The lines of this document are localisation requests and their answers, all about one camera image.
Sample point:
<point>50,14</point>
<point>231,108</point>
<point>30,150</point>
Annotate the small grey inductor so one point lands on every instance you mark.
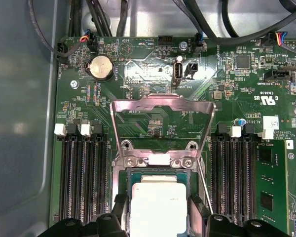
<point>217,94</point>

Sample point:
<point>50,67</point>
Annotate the black fan connector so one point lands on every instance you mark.
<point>61,50</point>

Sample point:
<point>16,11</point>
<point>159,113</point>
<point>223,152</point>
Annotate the CPU socket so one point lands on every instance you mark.
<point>143,161</point>

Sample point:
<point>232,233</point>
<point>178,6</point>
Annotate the green RAM stick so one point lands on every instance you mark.
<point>271,177</point>

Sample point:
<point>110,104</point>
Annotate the small silver capacitor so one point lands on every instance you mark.
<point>179,58</point>

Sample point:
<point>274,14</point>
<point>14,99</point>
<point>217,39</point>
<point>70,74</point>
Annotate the silver square CPU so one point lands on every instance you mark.
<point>158,205</point>

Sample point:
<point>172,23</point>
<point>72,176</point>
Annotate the silver motherboard screw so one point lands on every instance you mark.
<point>182,45</point>
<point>74,84</point>

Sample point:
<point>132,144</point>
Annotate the silver coin battery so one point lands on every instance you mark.
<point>100,66</point>

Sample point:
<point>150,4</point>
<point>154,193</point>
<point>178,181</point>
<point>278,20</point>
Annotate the blue silver capacitor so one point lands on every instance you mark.
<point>239,122</point>

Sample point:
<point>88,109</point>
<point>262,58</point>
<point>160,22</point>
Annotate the white label sticker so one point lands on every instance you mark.
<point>271,123</point>

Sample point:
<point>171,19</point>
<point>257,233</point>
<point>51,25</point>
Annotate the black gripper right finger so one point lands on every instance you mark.
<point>217,227</point>

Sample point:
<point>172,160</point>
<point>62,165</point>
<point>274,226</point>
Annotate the black pin header connector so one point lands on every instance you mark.
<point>165,40</point>

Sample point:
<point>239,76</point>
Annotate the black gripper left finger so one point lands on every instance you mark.
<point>106,227</point>

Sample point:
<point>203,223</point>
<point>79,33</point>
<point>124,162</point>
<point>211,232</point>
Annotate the black sideband header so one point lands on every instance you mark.
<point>281,75</point>

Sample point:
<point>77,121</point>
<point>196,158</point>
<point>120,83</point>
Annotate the green motherboard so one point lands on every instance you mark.
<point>207,79</point>

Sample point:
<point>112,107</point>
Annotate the square black chip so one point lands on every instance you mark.
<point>243,61</point>

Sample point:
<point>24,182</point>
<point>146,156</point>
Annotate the internal USB port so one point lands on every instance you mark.
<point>178,72</point>

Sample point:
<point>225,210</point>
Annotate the black two pin header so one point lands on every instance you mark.
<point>191,70</point>

